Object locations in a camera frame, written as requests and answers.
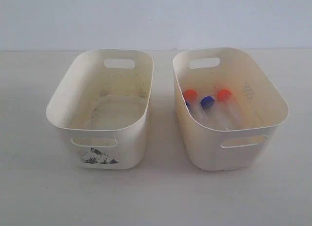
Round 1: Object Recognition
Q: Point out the white plastic bin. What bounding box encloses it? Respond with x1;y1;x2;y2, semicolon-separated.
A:
173;48;289;171
46;49;154;170

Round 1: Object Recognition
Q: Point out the orange-capped tube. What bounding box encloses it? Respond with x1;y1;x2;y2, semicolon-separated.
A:
217;89;246;128
183;90;201;116

